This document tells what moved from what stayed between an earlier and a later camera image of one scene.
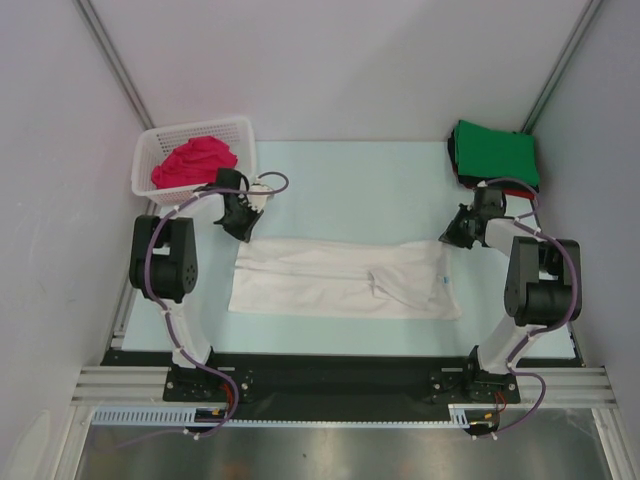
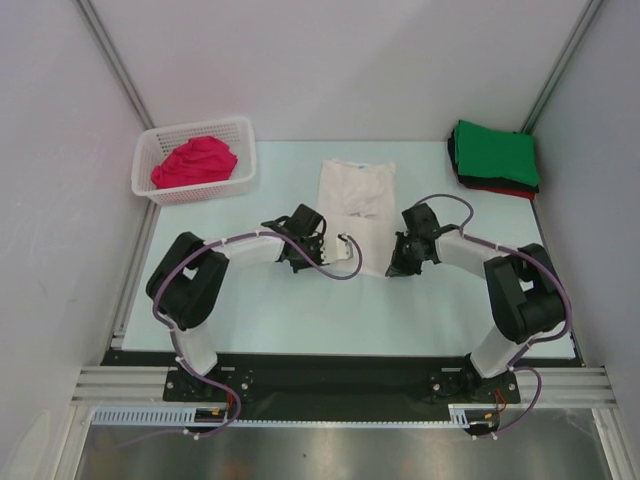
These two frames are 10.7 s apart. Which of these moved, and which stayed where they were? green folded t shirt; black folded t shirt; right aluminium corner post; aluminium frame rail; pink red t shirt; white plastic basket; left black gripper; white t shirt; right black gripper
Moved: white t shirt; left black gripper; right black gripper
Stayed: pink red t shirt; aluminium frame rail; black folded t shirt; green folded t shirt; white plastic basket; right aluminium corner post
